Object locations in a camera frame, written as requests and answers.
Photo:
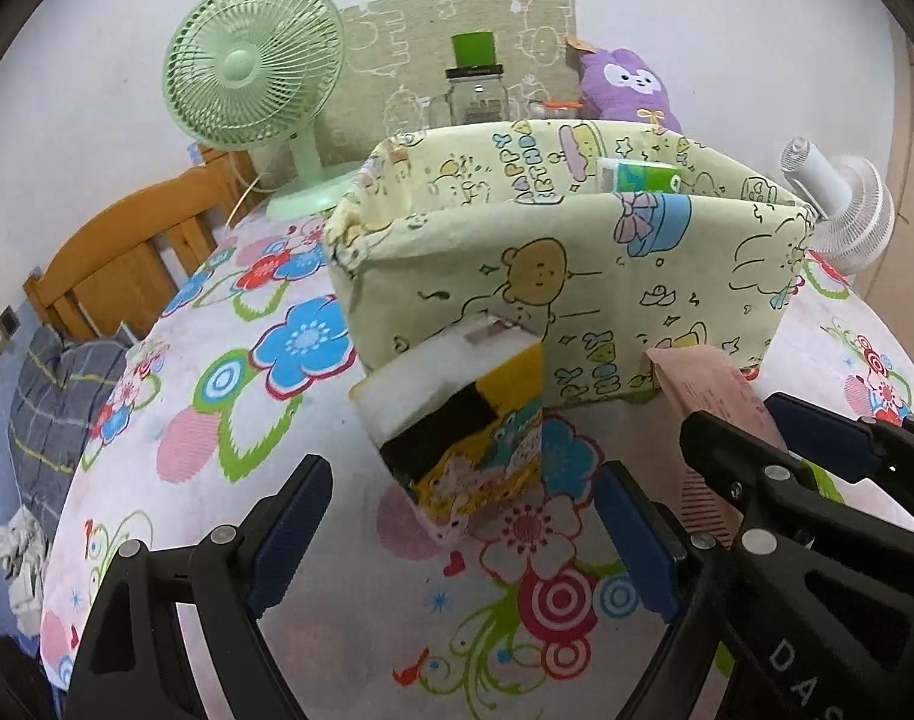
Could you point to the blue plaid blanket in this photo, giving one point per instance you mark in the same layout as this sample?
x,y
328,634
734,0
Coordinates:
x,y
52,390

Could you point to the pink packet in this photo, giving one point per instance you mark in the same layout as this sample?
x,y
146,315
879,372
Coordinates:
x,y
708,390

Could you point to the floral tablecloth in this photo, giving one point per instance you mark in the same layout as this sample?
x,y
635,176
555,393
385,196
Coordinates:
x,y
337,615

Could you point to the orange small scissors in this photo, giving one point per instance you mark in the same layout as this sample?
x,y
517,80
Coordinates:
x,y
560,104

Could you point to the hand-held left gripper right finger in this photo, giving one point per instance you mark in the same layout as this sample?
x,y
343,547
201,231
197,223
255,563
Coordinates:
x,y
637,532

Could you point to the beige cartoon print board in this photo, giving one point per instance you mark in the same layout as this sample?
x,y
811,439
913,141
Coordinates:
x,y
412,37

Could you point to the yellow cartoon print fabric box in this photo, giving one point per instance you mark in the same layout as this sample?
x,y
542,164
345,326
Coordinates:
x,y
502,240

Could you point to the wall socket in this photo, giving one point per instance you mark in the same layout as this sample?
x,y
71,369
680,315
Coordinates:
x,y
1,328

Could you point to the wooden bed headboard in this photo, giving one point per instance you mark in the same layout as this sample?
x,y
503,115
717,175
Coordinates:
x,y
112,270

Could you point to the white crumpled cloth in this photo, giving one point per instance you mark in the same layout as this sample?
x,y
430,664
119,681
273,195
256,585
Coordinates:
x,y
22,562

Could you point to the purple plush toy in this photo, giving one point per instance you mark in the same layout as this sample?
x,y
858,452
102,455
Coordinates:
x,y
626,79

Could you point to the cotton swab container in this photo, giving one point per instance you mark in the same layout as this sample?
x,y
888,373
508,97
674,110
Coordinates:
x,y
554,114

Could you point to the green plastic cup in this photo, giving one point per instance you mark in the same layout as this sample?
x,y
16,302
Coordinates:
x,y
473,49

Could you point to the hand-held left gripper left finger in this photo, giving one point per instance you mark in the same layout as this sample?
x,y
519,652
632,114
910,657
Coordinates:
x,y
292,532

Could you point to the yellow print white tissue pack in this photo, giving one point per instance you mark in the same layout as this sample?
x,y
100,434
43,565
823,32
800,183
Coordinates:
x,y
442,405

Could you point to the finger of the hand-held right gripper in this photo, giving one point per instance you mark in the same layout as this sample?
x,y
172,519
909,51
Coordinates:
x,y
742,465
824,435

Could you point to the green desk fan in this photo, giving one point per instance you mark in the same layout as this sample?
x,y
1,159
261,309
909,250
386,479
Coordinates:
x,y
239,64

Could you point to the glass jar mug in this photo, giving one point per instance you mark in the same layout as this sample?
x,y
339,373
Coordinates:
x,y
476,97

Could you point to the white standing fan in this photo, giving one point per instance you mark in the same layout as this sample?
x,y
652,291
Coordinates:
x,y
862,217

